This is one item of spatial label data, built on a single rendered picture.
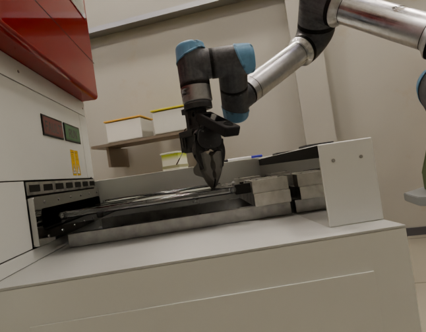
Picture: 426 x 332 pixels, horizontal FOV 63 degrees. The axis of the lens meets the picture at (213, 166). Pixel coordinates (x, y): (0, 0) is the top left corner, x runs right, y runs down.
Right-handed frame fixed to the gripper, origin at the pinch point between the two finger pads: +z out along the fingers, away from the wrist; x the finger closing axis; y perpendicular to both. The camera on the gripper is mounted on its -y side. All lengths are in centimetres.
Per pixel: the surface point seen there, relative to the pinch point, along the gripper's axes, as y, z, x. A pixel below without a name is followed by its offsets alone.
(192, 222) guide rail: -2.0, 7.9, 9.4
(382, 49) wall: 98, -102, -318
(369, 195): -36.8, 5.1, -3.7
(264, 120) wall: 198, -51, -235
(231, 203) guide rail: 13.4, 7.7, -15.7
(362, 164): -36.6, -0.3, -3.4
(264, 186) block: -13.8, 2.0, -2.7
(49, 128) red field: 18.4, -18.3, 31.3
